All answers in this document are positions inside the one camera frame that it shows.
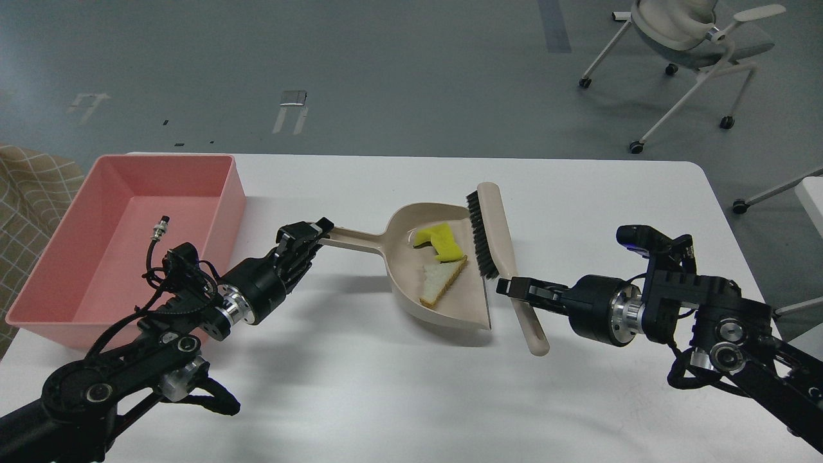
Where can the beige plastic dustpan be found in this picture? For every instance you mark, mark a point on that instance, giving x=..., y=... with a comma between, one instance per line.
x=450, y=293

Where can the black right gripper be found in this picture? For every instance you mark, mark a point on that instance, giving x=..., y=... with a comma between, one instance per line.
x=604, y=309

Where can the yellow sponge piece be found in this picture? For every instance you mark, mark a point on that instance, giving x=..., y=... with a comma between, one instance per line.
x=441, y=238

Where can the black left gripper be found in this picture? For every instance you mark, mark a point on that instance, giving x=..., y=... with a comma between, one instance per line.
x=257, y=286

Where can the beige checkered cloth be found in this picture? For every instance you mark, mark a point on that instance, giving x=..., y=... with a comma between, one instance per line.
x=36, y=191

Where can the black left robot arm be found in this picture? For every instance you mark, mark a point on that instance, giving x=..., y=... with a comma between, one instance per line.
x=153, y=355

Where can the pink plastic bin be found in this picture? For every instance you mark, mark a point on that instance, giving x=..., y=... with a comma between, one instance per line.
x=90, y=273

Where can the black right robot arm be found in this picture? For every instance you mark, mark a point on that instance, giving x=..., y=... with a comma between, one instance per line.
x=719, y=338

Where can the bread slice piece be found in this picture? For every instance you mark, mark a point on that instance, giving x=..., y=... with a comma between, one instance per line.
x=437, y=278

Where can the white office chair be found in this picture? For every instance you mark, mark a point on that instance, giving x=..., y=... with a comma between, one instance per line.
x=701, y=36

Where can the beige hand brush black bristles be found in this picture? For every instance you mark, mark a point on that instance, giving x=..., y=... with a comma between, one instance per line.
x=496, y=257

